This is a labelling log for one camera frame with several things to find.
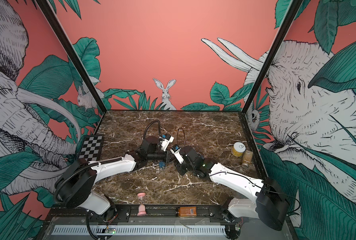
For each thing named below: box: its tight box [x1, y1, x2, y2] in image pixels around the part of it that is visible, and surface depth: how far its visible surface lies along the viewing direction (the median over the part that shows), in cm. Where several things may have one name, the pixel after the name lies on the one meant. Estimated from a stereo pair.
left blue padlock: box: [158, 161, 166, 168], surface depth 92 cm
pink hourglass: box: [136, 192, 147, 217], surface depth 76 cm
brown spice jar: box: [242, 149, 254, 164], surface depth 92 cm
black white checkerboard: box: [79, 135, 103, 162], surface depth 97 cm
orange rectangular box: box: [178, 206, 197, 217], surface depth 73 cm
